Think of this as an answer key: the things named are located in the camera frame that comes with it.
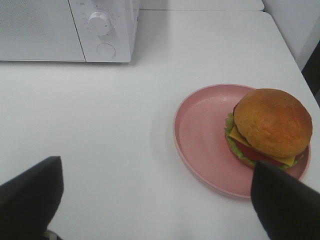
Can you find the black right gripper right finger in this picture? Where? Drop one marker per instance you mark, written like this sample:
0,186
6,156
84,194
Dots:
287,208

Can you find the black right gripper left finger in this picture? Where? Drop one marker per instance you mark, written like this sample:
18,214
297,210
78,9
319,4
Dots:
29,201

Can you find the burger with lettuce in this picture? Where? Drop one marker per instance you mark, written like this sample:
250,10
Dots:
269,125

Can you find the pink plate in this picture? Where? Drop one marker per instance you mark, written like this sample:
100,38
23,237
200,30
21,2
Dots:
199,135

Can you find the white microwave door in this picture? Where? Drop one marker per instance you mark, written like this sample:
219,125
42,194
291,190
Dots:
38,30

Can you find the white microwave knob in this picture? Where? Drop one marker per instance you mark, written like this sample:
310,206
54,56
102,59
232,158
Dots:
100,23

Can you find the white microwave oven body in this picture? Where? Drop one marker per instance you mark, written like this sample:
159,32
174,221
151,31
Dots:
124,15

